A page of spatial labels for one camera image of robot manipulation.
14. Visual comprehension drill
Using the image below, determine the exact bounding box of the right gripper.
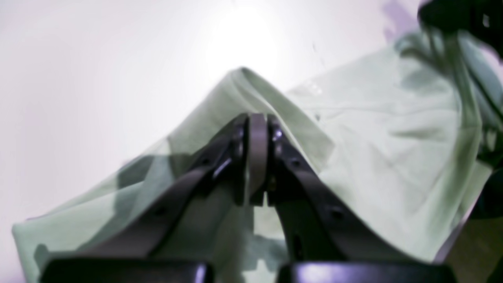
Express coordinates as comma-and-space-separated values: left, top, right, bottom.
417, 0, 503, 59

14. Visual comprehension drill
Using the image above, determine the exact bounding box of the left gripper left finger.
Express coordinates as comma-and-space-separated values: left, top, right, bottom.
40, 114, 249, 283

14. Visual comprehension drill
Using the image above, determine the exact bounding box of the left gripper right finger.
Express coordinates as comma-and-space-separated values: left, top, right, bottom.
266, 114, 457, 283

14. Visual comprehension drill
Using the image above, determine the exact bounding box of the light green T-shirt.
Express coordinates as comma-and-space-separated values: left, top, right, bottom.
12, 30, 502, 283

